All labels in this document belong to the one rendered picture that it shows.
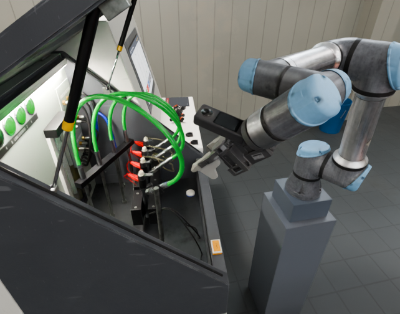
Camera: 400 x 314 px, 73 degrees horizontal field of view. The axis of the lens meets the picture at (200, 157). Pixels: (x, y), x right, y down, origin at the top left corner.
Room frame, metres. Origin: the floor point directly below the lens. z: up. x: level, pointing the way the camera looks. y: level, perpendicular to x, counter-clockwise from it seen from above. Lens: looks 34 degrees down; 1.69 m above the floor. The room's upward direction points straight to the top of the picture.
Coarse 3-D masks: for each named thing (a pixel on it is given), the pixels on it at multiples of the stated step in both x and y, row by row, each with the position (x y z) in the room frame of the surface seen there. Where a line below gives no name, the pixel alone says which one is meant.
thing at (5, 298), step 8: (0, 280) 0.39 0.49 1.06; (0, 288) 0.39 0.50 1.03; (0, 296) 0.38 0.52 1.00; (8, 296) 0.39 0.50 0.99; (0, 304) 0.38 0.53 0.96; (8, 304) 0.38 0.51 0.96; (16, 304) 0.39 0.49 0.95; (0, 312) 0.38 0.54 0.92; (8, 312) 0.38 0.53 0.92; (16, 312) 0.39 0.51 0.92
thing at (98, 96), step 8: (88, 96) 0.71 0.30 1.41; (96, 96) 0.70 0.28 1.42; (104, 96) 0.69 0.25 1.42; (112, 96) 0.69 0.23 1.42; (80, 104) 0.72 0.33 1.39; (128, 104) 0.67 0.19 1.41; (144, 112) 0.66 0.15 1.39; (152, 120) 0.65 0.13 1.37; (160, 128) 0.64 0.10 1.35; (72, 136) 0.74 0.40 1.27; (168, 136) 0.63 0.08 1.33; (72, 144) 0.74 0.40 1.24; (176, 144) 0.63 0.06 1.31; (176, 152) 0.63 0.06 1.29; (176, 176) 0.63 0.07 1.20; (168, 184) 0.64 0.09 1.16
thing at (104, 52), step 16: (80, 32) 1.10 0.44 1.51; (96, 32) 1.10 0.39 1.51; (112, 32) 1.12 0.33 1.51; (128, 32) 1.46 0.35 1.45; (64, 48) 1.09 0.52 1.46; (96, 48) 1.10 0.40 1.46; (112, 48) 1.11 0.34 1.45; (144, 48) 1.80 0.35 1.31; (96, 64) 1.10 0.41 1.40; (112, 64) 1.10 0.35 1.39; (128, 64) 1.19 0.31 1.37; (112, 80) 1.10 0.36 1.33; (128, 80) 1.11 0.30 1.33; (128, 96) 1.11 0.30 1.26; (160, 96) 1.79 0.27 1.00; (160, 112) 1.56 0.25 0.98
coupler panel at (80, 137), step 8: (64, 80) 1.01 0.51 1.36; (56, 88) 0.92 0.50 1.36; (64, 88) 0.99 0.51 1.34; (64, 96) 0.97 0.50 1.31; (64, 104) 0.93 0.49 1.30; (80, 120) 0.98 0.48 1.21; (80, 128) 1.04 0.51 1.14; (80, 136) 1.01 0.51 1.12; (88, 136) 1.03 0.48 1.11; (80, 144) 0.98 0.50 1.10; (80, 152) 0.97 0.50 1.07
